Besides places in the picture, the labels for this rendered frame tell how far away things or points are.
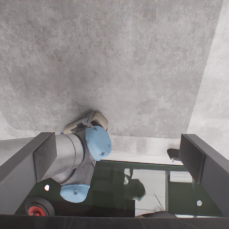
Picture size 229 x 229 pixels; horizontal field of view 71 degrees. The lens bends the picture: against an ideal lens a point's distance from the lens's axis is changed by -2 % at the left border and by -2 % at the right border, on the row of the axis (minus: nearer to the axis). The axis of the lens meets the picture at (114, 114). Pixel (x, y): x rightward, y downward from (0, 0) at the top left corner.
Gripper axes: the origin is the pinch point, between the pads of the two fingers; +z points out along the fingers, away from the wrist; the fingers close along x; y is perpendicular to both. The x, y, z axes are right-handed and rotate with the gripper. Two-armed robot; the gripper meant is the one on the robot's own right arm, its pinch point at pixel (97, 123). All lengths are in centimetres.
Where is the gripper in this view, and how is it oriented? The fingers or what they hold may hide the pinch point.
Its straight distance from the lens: 69.3
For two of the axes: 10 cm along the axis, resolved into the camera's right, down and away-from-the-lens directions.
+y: 8.3, -3.6, -4.3
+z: 1.4, -6.1, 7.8
